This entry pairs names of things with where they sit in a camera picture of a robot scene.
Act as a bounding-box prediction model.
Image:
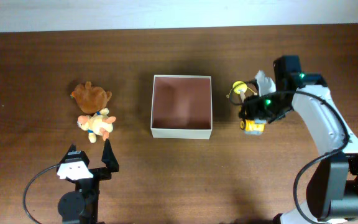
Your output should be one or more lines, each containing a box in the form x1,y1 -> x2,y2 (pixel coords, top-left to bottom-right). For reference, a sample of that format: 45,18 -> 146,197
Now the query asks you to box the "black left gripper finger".
101,139 -> 119,172
60,144 -> 90,165

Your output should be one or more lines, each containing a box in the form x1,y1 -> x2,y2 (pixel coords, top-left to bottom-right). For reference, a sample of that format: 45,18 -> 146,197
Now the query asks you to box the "grey yellow toy car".
240,119 -> 266,135

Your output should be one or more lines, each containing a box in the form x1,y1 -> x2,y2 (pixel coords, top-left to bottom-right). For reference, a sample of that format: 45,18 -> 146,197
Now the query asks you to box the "yellow plush duck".
77,108 -> 116,143

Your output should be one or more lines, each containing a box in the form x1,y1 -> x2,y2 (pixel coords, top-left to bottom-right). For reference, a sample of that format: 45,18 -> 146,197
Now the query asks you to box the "yellow wooden rattle drum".
226,80 -> 258,105

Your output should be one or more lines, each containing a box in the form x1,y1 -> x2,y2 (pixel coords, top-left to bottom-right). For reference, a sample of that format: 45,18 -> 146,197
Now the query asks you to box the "brown plush toy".
70,81 -> 112,114

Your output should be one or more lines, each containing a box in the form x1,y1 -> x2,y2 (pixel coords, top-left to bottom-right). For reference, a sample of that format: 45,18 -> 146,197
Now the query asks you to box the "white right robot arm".
227,55 -> 358,224

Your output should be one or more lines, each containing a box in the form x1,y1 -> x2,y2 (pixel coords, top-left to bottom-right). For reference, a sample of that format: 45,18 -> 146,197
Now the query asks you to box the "white cardboard box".
150,75 -> 213,139

